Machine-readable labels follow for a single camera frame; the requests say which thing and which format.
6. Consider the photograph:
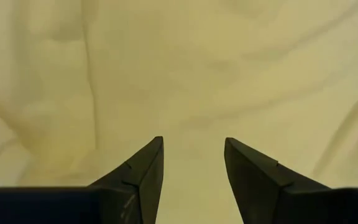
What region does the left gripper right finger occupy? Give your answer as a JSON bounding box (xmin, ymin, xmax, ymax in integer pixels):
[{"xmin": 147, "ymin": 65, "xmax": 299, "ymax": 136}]
[{"xmin": 223, "ymin": 137, "xmax": 358, "ymax": 224}]

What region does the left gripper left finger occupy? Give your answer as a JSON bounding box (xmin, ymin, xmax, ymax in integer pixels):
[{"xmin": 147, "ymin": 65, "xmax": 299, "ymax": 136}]
[{"xmin": 0, "ymin": 136, "xmax": 165, "ymax": 224}]

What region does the yellow t-shirt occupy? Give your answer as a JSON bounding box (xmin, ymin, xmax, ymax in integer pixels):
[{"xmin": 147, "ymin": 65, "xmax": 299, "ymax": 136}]
[{"xmin": 0, "ymin": 0, "xmax": 358, "ymax": 224}]

